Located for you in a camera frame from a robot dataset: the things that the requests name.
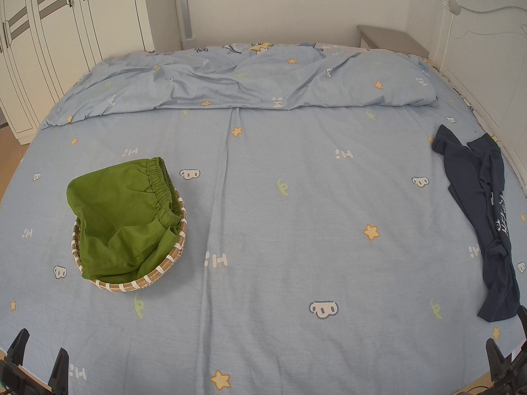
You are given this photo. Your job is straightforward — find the grey bedside table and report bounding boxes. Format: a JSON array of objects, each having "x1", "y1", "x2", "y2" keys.
[{"x1": 356, "y1": 25, "x2": 429, "y2": 57}]

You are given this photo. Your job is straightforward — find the pale blue quilt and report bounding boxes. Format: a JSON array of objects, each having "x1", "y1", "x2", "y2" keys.
[{"x1": 41, "y1": 41, "x2": 439, "y2": 128}]

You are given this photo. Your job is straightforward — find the bed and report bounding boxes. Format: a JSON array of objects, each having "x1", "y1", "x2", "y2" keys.
[{"x1": 0, "y1": 0, "x2": 527, "y2": 395}]

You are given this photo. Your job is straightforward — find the dark blue T-shirt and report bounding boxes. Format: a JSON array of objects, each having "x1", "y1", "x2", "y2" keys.
[{"x1": 431, "y1": 124, "x2": 521, "y2": 323}]

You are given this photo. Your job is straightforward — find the green shorts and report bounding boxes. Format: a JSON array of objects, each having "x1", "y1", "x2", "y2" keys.
[{"x1": 67, "y1": 157, "x2": 185, "y2": 282}]

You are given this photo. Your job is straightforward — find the white wardrobe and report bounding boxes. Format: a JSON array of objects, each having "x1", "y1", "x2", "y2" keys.
[{"x1": 0, "y1": 0, "x2": 155, "y2": 145}]

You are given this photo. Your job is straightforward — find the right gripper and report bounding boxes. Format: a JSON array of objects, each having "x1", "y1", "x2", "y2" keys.
[{"x1": 486, "y1": 305, "x2": 527, "y2": 395}]

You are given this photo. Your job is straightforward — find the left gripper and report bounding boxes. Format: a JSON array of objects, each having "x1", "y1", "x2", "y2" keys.
[{"x1": 0, "y1": 328, "x2": 69, "y2": 395}]

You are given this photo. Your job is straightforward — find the round woven basket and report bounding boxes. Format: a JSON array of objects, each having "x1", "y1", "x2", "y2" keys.
[{"x1": 71, "y1": 188, "x2": 188, "y2": 293}]

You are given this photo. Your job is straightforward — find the white wall pipe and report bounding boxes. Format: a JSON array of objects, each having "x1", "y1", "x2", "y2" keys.
[{"x1": 171, "y1": 0, "x2": 196, "y2": 50}]

